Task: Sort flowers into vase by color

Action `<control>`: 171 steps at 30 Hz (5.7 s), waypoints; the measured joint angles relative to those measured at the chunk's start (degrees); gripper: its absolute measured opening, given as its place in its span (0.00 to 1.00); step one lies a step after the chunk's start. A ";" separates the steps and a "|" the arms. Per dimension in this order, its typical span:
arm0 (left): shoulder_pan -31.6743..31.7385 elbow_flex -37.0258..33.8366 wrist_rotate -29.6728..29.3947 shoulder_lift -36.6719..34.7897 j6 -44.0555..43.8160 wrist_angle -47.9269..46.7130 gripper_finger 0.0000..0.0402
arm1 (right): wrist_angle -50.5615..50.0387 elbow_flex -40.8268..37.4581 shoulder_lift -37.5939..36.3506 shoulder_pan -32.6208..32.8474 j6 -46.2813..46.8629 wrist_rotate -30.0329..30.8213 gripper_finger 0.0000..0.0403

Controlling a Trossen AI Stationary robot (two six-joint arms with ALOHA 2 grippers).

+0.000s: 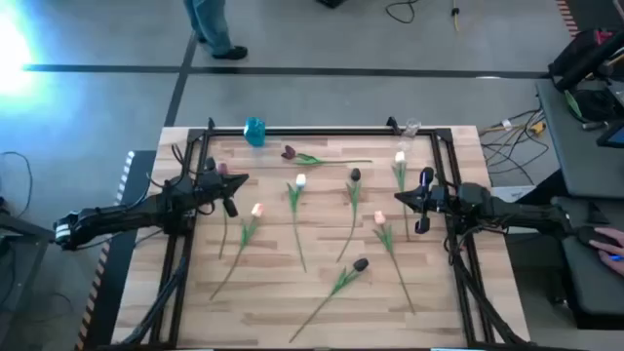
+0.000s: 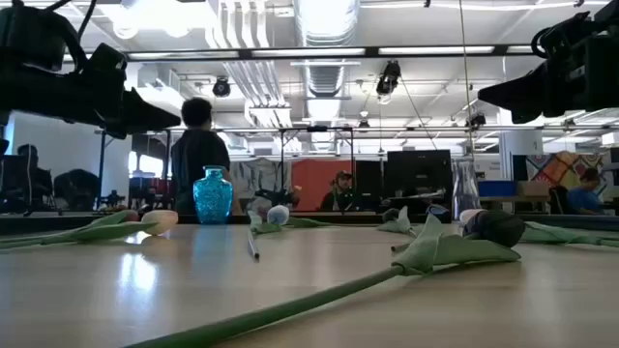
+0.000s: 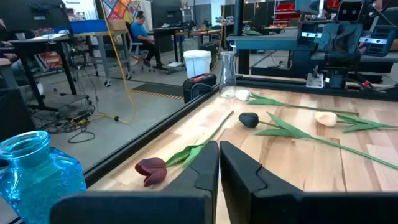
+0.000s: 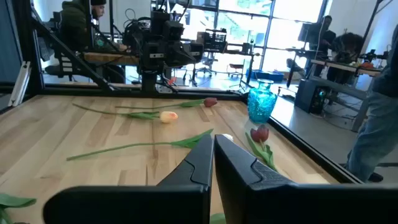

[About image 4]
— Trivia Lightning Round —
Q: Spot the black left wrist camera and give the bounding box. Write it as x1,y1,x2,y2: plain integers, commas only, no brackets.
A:
160,19,185,42

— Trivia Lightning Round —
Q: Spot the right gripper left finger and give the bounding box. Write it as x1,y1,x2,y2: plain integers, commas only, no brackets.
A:
42,134,215,224

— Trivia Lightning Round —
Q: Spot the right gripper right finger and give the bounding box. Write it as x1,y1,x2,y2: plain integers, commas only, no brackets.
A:
214,134,398,224

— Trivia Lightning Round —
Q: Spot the grey aluminium profile piece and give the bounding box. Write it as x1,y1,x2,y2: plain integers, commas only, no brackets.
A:
7,60,32,108

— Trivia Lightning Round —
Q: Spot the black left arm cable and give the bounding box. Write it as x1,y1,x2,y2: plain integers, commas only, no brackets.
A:
123,7,141,29

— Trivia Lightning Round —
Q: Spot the grey office chair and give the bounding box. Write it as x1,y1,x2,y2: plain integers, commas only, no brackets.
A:
195,51,219,78

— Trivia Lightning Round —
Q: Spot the blue storage bin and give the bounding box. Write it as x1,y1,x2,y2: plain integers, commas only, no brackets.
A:
245,70,285,83

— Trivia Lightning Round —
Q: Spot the black computer tower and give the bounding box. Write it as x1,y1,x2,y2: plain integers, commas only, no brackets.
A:
294,78,328,115

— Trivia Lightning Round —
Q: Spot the reddish purple artificial tulip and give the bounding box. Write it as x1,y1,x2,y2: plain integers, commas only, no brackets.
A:
115,97,218,110

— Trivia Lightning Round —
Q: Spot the black aluminium table frame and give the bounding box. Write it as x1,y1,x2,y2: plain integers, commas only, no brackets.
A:
0,0,363,184

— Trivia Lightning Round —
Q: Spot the black plastic crate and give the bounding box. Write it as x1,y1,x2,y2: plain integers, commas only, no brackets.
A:
203,28,228,53

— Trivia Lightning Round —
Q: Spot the person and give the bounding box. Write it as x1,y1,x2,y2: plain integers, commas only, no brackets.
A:
58,0,128,84
330,32,365,85
345,24,398,184
309,14,337,77

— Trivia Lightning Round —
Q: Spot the white artificial tulip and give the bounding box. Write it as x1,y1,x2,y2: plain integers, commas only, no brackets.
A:
66,128,234,162

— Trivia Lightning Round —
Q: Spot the maroon artificial tulip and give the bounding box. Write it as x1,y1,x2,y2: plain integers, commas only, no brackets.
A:
244,124,278,172

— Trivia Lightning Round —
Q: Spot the wood top metal workbench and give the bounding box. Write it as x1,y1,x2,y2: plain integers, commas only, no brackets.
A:
310,58,384,132

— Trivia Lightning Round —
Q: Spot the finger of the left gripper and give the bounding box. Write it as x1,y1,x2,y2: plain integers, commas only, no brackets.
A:
182,42,197,67
166,40,183,68

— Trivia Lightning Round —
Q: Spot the wooden background workbench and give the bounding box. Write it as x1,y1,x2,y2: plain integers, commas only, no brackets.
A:
83,51,141,67

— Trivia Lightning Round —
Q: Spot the blue textured glass vase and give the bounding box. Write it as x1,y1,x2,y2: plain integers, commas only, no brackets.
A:
247,78,278,124

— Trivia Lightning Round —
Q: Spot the red stool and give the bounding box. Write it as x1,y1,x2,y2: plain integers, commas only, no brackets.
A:
228,62,246,79

